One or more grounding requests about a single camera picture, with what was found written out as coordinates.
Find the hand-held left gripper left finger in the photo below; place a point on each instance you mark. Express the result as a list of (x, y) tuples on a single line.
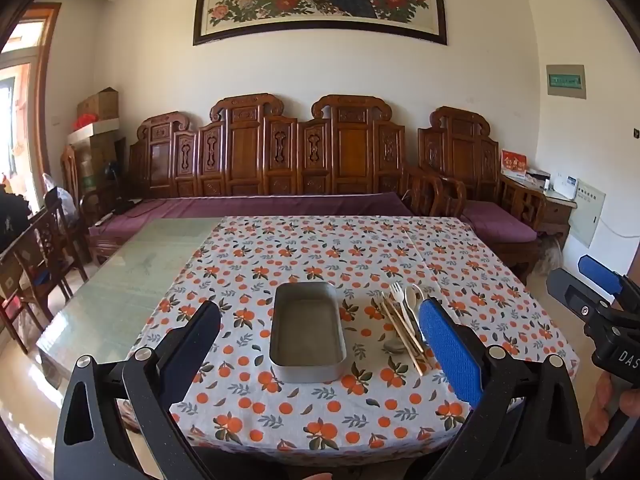
[(192, 355)]

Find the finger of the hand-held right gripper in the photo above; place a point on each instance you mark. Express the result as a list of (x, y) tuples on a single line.
[(570, 295), (600, 269)]

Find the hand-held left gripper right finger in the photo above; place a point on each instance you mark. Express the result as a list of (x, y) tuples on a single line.
[(450, 355)]

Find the wooden chopstick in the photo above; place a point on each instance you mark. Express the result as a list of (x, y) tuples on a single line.
[(401, 335), (407, 325)]

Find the white plastic spoon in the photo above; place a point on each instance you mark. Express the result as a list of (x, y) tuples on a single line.
[(413, 297)]

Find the white plastic fork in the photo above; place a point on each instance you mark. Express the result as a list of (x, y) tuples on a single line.
[(397, 292)]

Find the grey metal tray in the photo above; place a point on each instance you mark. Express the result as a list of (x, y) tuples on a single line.
[(307, 320)]

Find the person's right hand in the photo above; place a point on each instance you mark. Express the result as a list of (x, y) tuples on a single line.
[(601, 402)]

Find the person's left hand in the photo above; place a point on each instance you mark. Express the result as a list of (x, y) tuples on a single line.
[(310, 476)]

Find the translucent plastic bag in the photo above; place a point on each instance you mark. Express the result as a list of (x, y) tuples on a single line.
[(547, 255)]

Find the grey metal cabinet door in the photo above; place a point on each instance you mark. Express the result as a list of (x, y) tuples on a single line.
[(587, 215)]

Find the wooden side table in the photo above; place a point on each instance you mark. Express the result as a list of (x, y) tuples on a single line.
[(555, 212)]

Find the white device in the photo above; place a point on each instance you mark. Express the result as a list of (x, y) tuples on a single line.
[(565, 186)]

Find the purple armchair cushion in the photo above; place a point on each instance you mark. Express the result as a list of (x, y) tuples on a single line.
[(500, 222)]

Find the red gift box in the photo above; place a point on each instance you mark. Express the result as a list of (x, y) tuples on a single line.
[(513, 162)]

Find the purple sofa cushion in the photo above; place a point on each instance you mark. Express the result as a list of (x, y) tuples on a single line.
[(260, 206)]

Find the orange print tablecloth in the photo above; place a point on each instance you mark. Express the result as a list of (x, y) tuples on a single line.
[(310, 240)]

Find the wooden dining chair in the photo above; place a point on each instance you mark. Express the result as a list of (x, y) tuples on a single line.
[(40, 270)]

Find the carved wooden armchair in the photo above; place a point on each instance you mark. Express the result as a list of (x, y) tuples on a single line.
[(460, 150)]

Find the black flat panel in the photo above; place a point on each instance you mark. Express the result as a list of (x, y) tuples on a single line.
[(120, 165)]

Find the white plastic bag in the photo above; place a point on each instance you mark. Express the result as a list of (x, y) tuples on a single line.
[(57, 192)]

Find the carved wooden sofa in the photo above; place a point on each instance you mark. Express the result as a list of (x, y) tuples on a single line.
[(250, 150)]

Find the wooden chair with bag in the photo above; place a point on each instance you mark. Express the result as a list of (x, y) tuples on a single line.
[(70, 170)]

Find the black bag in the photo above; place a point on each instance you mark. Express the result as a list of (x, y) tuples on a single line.
[(12, 220)]

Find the white flat box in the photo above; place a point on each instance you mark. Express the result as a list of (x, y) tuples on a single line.
[(95, 131)]

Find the red decorations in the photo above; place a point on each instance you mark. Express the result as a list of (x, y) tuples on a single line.
[(85, 122)]

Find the brown cardboard box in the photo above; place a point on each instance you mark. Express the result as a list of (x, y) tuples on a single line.
[(97, 105)]

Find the framed peacock flower painting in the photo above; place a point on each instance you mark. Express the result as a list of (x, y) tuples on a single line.
[(320, 0)]

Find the wall panel with green label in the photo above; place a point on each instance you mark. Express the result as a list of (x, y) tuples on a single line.
[(566, 81)]

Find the wooden door frame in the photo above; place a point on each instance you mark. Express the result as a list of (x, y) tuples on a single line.
[(42, 85)]

